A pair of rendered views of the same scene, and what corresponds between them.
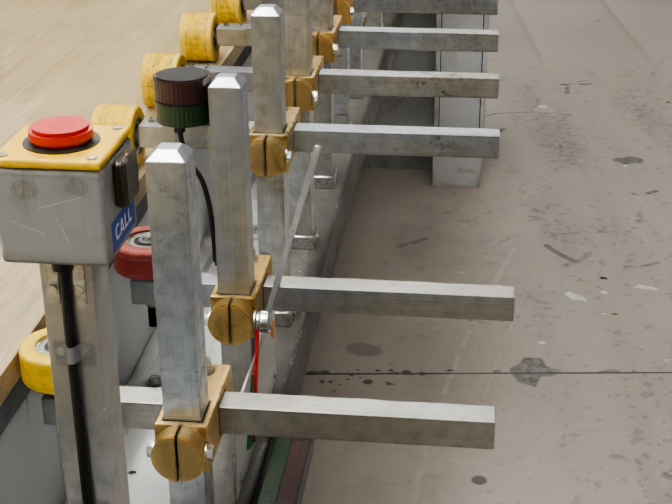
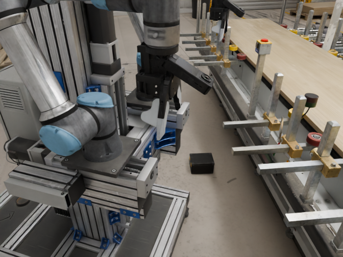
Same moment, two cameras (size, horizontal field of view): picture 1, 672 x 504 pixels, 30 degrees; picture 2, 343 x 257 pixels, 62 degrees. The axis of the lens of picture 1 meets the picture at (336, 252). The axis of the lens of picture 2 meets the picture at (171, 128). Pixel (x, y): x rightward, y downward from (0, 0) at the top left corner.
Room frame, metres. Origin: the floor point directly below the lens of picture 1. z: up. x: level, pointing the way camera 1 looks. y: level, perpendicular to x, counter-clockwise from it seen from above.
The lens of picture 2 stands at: (2.26, -0.73, 1.69)
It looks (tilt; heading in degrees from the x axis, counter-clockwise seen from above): 33 degrees down; 167
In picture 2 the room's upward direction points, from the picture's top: straight up
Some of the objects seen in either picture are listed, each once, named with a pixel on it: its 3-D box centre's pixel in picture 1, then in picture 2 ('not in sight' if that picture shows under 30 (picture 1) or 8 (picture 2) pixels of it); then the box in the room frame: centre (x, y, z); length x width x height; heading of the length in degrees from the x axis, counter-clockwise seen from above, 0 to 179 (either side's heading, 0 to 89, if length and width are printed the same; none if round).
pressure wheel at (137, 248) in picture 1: (150, 280); (313, 145); (1.30, 0.21, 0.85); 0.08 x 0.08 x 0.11
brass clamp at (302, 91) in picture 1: (301, 84); not in sight; (1.77, 0.05, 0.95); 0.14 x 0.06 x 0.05; 173
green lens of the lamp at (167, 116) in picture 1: (184, 108); (309, 102); (1.25, 0.16, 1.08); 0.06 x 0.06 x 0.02
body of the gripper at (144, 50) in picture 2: not in sight; (159, 70); (1.66, -0.63, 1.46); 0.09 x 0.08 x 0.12; 60
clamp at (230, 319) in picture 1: (238, 298); (291, 145); (1.27, 0.11, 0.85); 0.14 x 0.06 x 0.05; 173
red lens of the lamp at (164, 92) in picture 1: (182, 85); (311, 97); (1.25, 0.16, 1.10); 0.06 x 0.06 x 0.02
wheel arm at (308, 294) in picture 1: (320, 296); (275, 149); (1.28, 0.02, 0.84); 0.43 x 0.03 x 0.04; 83
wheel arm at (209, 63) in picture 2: not in sight; (218, 63); (0.04, 0.19, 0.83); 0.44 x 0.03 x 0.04; 83
